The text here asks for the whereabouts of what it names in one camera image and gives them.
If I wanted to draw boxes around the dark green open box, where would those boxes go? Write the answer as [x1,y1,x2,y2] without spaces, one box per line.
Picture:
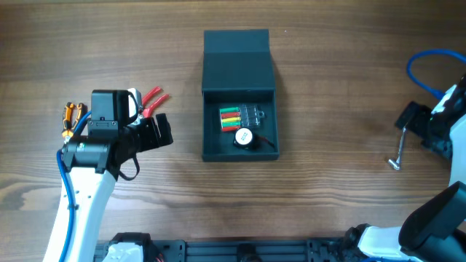
[202,29,280,162]

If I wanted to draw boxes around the clear case coloured screwdrivers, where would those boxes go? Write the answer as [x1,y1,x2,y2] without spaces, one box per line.
[218,105,265,132]

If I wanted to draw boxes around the red handled snips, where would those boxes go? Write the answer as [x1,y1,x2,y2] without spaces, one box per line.
[141,86,170,118]

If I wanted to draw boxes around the silver metal wrench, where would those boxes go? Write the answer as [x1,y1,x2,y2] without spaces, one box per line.
[387,119,411,171]

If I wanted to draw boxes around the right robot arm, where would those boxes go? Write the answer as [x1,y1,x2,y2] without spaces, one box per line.
[340,78,465,261]

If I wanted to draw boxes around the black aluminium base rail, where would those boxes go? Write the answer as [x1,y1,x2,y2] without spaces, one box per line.
[94,236,408,262]

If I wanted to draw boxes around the black round tape measure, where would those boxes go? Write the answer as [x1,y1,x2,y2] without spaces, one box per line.
[233,127,275,150]

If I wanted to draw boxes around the orange black pliers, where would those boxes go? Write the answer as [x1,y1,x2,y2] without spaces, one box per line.
[62,102,87,141]

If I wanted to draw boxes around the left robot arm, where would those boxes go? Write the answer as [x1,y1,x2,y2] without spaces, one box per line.
[44,87,173,261]

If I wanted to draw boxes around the left blue cable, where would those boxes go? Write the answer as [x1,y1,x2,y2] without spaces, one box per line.
[56,111,92,262]

